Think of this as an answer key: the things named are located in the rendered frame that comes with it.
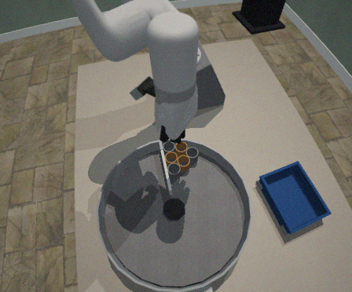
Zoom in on grey metal bushing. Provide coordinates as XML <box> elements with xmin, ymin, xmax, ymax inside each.
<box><xmin>167</xmin><ymin>162</ymin><xmax>181</xmax><ymax>180</ymax></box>
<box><xmin>163</xmin><ymin>141</ymin><xmax>175</xmax><ymax>155</ymax></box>
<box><xmin>185</xmin><ymin>147</ymin><xmax>199</xmax><ymax>163</ymax></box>

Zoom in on bronze bushing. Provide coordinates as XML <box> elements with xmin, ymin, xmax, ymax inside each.
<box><xmin>175</xmin><ymin>141</ymin><xmax>188</xmax><ymax>157</ymax></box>
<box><xmin>165</xmin><ymin>151</ymin><xmax>178</xmax><ymax>167</ymax></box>
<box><xmin>177</xmin><ymin>155</ymin><xmax>190</xmax><ymax>172</ymax></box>

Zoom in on blue rectangular crate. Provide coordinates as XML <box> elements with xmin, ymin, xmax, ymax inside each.
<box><xmin>256</xmin><ymin>161</ymin><xmax>332</xmax><ymax>236</ymax></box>

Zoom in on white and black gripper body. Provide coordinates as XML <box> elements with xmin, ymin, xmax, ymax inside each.
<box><xmin>155</xmin><ymin>86</ymin><xmax>198</xmax><ymax>140</ymax></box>

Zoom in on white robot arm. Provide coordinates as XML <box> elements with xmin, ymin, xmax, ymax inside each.
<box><xmin>71</xmin><ymin>0</ymin><xmax>201</xmax><ymax>104</ymax></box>

